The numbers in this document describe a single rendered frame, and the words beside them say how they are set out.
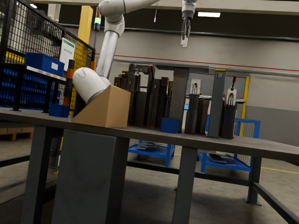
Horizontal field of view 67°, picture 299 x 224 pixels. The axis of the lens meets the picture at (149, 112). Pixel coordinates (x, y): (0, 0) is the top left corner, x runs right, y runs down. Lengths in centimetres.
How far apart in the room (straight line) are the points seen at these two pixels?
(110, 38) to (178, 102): 68
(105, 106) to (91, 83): 21
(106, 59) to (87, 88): 39
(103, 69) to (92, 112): 49
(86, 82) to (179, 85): 63
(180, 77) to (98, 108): 64
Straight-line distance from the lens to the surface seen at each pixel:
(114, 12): 172
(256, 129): 389
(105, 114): 119
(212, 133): 155
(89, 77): 138
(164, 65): 159
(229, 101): 173
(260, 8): 566
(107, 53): 169
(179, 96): 157
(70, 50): 257
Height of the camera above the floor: 78
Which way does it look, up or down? 1 degrees up
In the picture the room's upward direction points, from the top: 7 degrees clockwise
